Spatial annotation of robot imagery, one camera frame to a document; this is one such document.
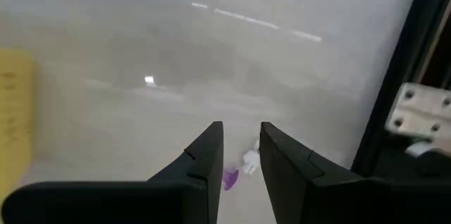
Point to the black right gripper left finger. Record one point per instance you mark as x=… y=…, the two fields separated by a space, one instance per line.
x=197 y=188

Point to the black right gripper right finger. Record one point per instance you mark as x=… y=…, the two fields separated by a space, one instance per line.
x=299 y=188

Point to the purple plastic spinning top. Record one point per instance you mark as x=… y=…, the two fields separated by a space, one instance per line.
x=230 y=178

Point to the white plastic Halloween figure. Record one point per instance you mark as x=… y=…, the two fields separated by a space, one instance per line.
x=251 y=160

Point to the yellow plastic basket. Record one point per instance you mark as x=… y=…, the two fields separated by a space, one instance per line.
x=14 y=111

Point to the silver metal mounting bracket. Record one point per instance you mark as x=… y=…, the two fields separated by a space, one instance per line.
x=419 y=111

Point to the black aluminium table frame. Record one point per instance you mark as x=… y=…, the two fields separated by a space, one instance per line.
x=401 y=76

